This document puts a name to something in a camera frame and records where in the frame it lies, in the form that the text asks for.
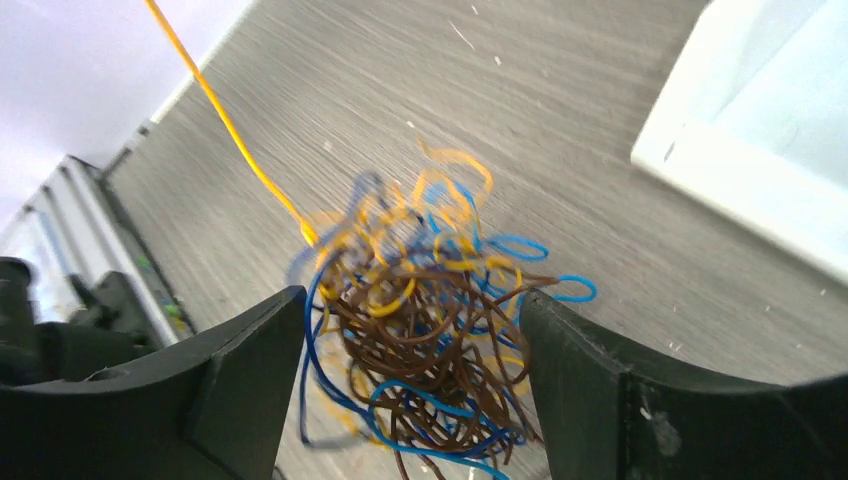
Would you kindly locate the white plastic bin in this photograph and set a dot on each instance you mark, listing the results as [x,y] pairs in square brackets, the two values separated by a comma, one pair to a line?
[752,122]

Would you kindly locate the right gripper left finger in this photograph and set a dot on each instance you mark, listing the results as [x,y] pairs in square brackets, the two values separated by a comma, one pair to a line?
[212,406]

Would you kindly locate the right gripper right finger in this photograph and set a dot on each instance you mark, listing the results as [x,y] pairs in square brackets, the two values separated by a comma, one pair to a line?
[612,408]

